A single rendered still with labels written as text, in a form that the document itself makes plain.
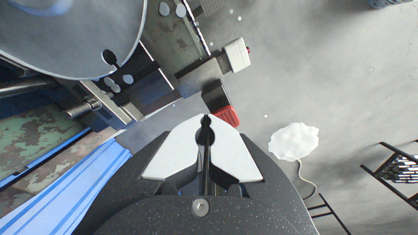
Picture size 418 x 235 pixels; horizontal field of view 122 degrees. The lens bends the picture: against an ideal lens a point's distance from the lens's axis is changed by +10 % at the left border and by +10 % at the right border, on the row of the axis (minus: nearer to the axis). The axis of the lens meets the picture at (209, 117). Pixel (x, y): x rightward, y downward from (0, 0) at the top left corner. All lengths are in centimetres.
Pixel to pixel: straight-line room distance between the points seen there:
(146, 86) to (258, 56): 87
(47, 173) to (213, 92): 49
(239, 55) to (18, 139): 53
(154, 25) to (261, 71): 86
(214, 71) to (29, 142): 46
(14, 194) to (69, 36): 41
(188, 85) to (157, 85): 9
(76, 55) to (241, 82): 94
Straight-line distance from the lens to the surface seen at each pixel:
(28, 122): 49
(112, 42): 24
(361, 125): 193
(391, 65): 168
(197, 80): 35
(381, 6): 139
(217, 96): 29
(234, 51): 35
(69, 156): 55
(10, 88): 38
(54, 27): 29
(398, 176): 226
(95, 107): 34
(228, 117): 25
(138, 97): 34
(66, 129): 50
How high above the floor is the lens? 98
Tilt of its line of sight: 59 degrees down
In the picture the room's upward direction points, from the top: 178 degrees counter-clockwise
